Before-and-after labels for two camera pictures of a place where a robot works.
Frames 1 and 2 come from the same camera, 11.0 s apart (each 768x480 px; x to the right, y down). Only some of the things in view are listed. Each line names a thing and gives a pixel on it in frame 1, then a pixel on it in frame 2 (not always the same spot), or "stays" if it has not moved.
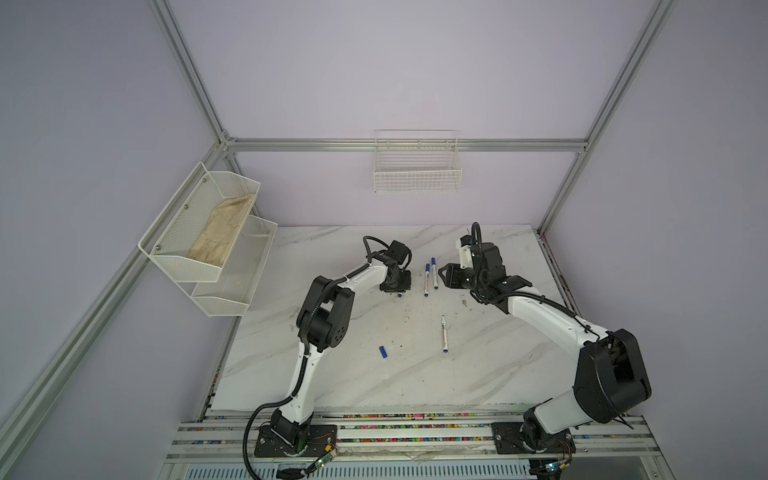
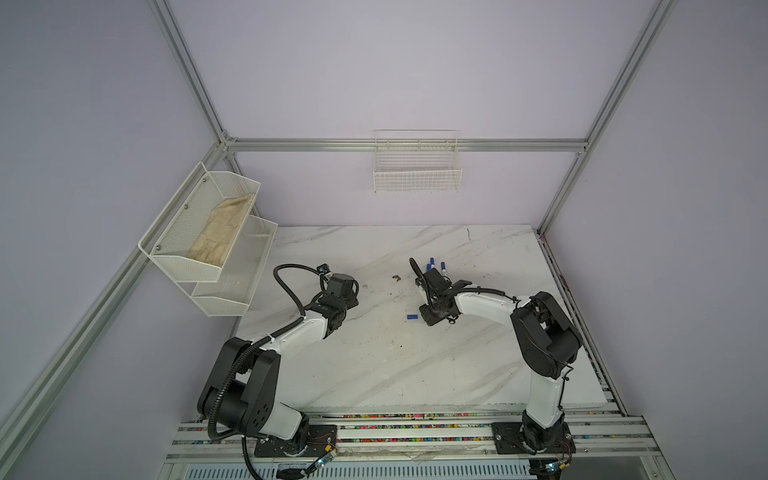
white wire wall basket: x=416 y=161 stays
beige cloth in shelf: x=219 y=229 stays
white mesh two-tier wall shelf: x=210 y=241 stays
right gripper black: x=451 y=271 to x=426 y=317
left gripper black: x=406 y=283 to x=353 y=301
